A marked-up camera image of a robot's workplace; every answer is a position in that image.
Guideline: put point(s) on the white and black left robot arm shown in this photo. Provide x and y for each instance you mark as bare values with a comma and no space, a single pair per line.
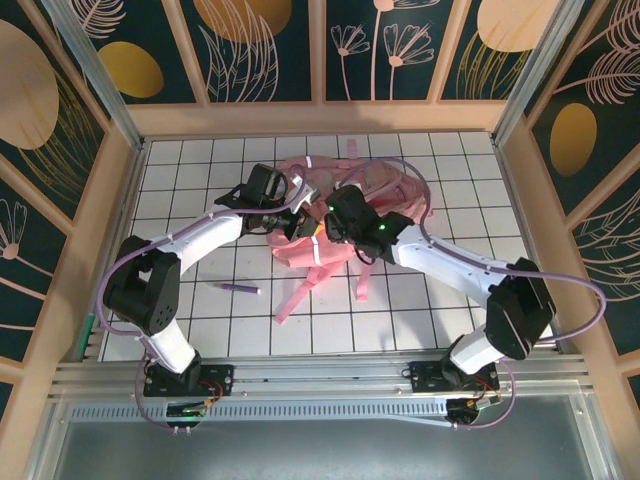
210,240

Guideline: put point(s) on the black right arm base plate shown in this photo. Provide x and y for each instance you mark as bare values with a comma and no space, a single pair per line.
422,377

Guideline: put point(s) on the aluminium corner post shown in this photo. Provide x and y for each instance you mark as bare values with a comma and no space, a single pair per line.
96,75
535,75

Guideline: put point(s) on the grey metal sheet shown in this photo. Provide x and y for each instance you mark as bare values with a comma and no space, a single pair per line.
320,450

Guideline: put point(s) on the aluminium side rail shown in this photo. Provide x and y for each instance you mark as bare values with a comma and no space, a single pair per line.
517,200
119,225

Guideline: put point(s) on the green pen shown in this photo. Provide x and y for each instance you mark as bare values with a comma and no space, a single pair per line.
89,327

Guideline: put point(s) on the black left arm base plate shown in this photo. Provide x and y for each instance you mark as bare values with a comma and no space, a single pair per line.
220,377

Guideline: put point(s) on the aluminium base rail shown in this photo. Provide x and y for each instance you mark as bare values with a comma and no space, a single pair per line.
320,372

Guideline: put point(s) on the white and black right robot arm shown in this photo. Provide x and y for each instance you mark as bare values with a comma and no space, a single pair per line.
440,265

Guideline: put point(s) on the purple pen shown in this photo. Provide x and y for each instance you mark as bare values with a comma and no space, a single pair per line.
240,288

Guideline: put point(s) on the pink backpack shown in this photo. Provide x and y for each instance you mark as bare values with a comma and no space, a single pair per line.
292,250

